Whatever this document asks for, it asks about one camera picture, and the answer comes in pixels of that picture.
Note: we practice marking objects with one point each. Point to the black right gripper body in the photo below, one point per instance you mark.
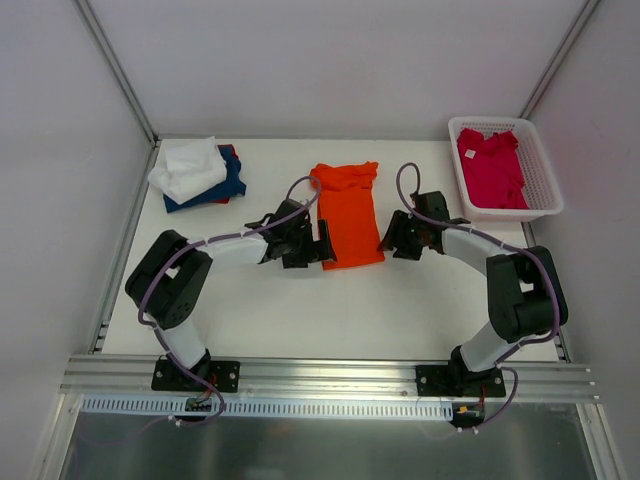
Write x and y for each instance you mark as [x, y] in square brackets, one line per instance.
[401, 238]

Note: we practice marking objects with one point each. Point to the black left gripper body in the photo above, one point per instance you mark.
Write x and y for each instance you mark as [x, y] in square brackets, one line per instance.
[310, 247]

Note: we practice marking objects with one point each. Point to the orange t-shirt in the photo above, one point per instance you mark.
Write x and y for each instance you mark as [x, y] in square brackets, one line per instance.
[346, 203]

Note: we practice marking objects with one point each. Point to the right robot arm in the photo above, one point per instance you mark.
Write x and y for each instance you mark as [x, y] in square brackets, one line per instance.
[525, 300]

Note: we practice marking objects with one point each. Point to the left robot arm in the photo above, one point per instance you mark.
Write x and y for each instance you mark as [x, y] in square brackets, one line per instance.
[167, 283]

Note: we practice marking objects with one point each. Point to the blue folded t-shirt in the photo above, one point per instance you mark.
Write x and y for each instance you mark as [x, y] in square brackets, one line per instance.
[202, 199]

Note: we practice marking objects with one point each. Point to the magenta t-shirt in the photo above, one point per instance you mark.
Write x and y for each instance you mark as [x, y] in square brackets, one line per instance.
[491, 168]

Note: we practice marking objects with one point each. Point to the white folded t-shirt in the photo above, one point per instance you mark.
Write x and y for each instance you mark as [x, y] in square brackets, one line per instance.
[189, 170]

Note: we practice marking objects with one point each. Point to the white plastic basket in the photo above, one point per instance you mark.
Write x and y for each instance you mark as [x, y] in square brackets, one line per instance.
[541, 191]

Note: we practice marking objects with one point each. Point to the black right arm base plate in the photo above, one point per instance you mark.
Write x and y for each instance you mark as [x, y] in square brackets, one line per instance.
[445, 381]

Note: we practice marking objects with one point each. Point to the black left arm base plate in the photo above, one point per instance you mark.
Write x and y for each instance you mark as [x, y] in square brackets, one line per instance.
[223, 375]

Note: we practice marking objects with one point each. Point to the white slotted cable duct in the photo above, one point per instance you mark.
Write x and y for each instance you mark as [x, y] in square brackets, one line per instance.
[269, 408]

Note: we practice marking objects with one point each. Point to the aluminium mounting rail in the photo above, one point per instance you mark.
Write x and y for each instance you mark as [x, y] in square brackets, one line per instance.
[535, 382]

